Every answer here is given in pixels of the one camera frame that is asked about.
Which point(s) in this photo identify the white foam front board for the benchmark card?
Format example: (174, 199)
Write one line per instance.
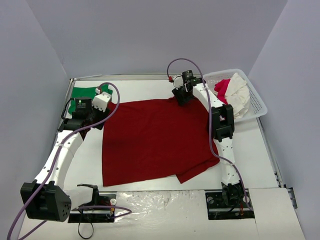
(175, 215)

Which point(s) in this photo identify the cream white t shirt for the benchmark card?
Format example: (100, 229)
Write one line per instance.
(238, 96)

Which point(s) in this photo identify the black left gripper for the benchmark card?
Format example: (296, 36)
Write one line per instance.
(99, 120)

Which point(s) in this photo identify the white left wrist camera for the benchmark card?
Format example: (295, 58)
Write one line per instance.
(101, 101)

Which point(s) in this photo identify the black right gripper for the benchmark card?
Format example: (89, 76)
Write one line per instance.
(181, 95)

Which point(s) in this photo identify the pink t shirt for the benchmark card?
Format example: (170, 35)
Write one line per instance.
(221, 89)

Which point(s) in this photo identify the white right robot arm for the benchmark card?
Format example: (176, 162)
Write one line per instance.
(220, 125)

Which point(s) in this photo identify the dark red t shirt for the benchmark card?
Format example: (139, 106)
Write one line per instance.
(157, 138)

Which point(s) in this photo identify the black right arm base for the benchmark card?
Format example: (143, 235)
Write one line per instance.
(218, 209)

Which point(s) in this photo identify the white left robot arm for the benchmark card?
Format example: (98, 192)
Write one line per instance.
(45, 197)

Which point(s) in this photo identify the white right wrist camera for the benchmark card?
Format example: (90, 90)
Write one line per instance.
(176, 80)

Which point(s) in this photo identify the white plastic laundry basket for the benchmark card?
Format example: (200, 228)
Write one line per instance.
(257, 107)

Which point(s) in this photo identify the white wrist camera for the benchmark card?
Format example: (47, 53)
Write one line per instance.
(176, 80)
(101, 101)

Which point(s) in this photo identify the folded green t shirt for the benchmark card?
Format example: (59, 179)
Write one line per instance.
(90, 92)

